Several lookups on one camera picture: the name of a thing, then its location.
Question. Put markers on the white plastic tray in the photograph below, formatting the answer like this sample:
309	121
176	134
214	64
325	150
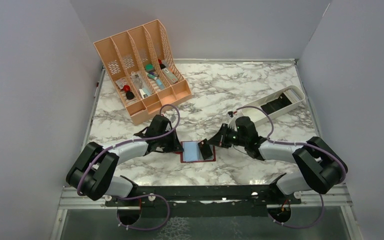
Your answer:
294	93

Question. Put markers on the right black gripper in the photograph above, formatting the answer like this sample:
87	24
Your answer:
219	139

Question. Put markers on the red round cap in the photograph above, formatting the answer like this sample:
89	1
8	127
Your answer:
126	88

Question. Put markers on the clear packaged item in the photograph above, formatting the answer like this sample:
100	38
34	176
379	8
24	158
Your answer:
140	84

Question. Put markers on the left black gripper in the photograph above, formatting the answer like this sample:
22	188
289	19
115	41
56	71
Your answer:
175	145

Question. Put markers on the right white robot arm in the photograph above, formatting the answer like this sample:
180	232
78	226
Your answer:
319	166

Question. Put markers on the peach desk file organizer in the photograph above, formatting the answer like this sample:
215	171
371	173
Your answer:
130	51

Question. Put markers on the green eraser block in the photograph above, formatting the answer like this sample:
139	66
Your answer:
149	68

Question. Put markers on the black mounting base rail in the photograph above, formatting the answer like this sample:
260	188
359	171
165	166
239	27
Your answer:
201	201

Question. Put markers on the black vip card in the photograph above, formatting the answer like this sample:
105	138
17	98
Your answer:
277	104

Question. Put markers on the red leather card holder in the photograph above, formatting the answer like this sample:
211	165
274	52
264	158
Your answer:
191	153

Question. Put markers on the light blue marker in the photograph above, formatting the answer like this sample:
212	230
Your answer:
157	80

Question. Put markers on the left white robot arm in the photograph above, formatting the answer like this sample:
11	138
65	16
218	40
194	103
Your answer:
93	171

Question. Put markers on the black round cap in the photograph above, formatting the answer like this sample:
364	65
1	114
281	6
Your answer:
129	95

